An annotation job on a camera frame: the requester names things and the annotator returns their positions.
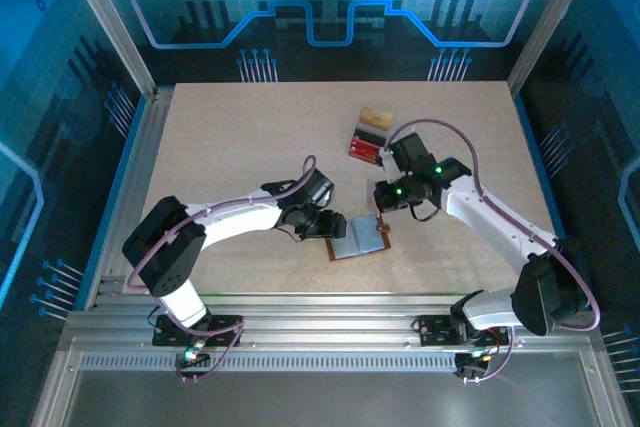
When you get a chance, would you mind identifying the brown leather card holder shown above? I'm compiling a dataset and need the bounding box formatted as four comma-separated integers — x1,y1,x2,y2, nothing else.
324,213,395,263

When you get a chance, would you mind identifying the clear acrylic card stand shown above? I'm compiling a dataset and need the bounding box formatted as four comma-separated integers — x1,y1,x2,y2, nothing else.
348,105,401,168

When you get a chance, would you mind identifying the red card stack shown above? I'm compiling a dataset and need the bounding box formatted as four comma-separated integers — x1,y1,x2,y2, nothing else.
348,139,385,163

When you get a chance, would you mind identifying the black card stack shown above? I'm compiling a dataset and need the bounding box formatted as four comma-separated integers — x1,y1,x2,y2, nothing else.
353,124,391,144

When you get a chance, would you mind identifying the grey metal plate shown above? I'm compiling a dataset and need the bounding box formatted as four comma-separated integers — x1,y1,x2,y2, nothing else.
29,346,634,427

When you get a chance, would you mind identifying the small LED connector board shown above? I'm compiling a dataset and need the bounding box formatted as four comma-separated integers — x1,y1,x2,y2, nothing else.
453,349,494,373
174,345,212,373

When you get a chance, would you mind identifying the thin black left gripper wire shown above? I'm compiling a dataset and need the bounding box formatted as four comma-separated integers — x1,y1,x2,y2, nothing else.
272,224,302,244

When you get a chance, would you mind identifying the thin black gripper wire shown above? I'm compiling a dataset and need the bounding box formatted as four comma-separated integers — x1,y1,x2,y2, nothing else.
272,224,302,244
407,196,444,223

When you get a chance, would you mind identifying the thin black right gripper wire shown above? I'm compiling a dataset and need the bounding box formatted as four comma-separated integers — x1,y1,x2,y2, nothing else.
407,196,444,223

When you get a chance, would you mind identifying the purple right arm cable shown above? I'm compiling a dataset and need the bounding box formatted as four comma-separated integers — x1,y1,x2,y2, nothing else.
387,118,604,386

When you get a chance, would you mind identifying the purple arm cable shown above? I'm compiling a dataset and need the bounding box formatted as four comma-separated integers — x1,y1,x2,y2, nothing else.
127,154,319,384
387,118,604,386

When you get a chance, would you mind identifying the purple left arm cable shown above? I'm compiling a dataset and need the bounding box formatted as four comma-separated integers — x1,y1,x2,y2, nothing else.
127,154,319,384

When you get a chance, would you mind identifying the aluminium frame rail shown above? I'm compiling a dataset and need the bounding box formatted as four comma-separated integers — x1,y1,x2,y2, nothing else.
58,290,609,354

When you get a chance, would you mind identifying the slotted grey cable duct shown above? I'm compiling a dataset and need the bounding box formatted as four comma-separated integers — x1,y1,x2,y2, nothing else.
78,352,464,374

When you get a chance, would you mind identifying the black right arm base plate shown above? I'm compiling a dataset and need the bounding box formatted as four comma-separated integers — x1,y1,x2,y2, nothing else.
417,314,511,348

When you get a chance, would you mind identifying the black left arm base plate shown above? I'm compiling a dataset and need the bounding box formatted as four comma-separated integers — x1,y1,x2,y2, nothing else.
152,314,244,348

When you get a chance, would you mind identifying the aluminium side rail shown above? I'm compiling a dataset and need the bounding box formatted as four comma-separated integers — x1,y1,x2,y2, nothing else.
83,85,175,311

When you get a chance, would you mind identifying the aluminium frame post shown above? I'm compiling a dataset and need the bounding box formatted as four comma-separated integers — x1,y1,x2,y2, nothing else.
505,0,602,94
55,0,159,98

